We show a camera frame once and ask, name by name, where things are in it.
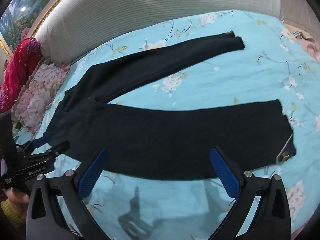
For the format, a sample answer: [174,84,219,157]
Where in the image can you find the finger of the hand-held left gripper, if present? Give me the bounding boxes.
[15,136,52,154]
[25,140,71,158]

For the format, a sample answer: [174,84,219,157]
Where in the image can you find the red sequined garment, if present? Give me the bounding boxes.
[0,37,43,113]

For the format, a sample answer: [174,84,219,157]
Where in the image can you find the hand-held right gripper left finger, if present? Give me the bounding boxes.
[26,147,111,240]

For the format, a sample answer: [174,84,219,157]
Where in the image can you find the person's left hand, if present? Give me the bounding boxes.
[6,189,31,204]

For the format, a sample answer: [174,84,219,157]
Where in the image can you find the pink floral quilt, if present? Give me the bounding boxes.
[12,62,72,136]

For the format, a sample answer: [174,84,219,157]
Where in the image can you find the pink floral cloth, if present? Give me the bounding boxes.
[285,24,320,63]

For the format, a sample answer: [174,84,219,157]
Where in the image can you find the blue floral bed sheet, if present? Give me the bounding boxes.
[12,10,320,240]

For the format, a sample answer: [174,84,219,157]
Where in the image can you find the black pants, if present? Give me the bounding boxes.
[45,31,297,181]

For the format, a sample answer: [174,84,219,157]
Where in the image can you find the gold framed floral wall picture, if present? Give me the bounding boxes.
[0,0,86,60]

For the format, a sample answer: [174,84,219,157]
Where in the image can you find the grey ribbed upholstered headboard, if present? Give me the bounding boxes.
[34,0,285,65]

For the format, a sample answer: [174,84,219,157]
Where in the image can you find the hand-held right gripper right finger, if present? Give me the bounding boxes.
[209,146,292,240]

